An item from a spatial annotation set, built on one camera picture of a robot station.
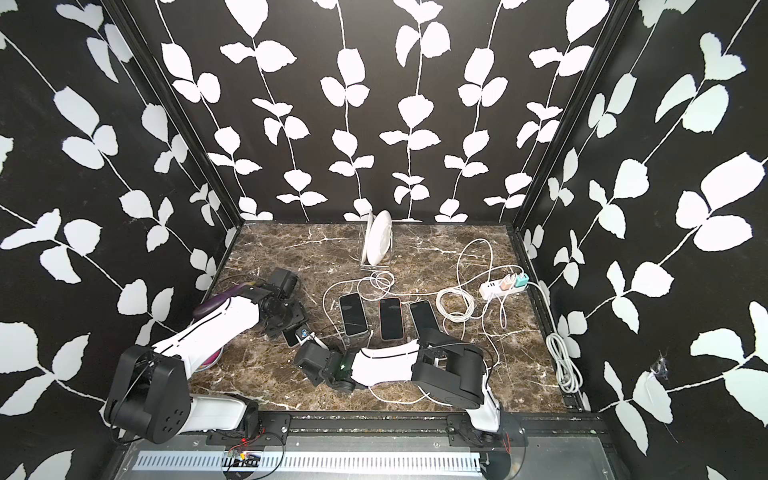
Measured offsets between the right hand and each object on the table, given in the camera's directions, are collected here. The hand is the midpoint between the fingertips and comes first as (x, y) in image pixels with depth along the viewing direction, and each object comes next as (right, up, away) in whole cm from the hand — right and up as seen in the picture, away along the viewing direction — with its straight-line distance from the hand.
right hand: (308, 355), depth 82 cm
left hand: (-4, +10, +5) cm, 12 cm away
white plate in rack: (+19, +34, +13) cm, 41 cm away
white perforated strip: (-18, -21, -12) cm, 30 cm away
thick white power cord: (+73, -6, -1) cm, 73 cm away
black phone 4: (+34, +8, +13) cm, 37 cm away
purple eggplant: (-33, +13, +12) cm, 38 cm away
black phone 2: (+11, +9, +10) cm, 18 cm away
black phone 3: (+23, +8, +10) cm, 27 cm away
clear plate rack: (+21, +24, +25) cm, 40 cm away
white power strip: (+61, +19, +13) cm, 65 cm away
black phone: (-4, +6, -4) cm, 8 cm away
